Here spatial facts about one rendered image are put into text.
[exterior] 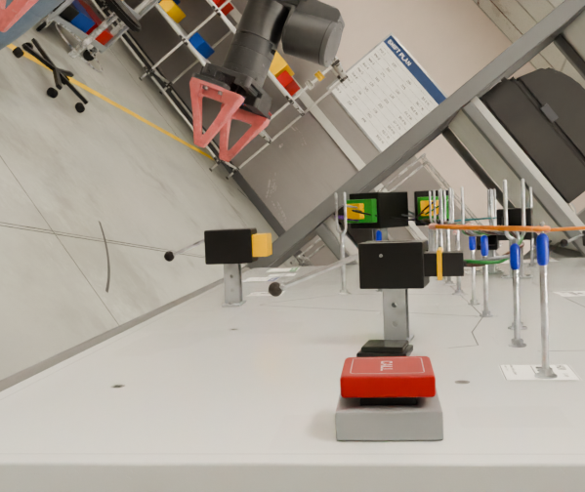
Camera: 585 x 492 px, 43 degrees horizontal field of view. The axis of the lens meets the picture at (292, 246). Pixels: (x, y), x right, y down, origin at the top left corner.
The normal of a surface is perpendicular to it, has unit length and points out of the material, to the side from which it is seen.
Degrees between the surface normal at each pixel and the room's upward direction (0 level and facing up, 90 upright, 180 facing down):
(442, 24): 90
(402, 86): 90
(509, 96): 90
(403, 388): 90
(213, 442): 53
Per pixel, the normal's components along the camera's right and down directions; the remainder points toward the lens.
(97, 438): -0.04, -1.00
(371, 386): -0.13, 0.06
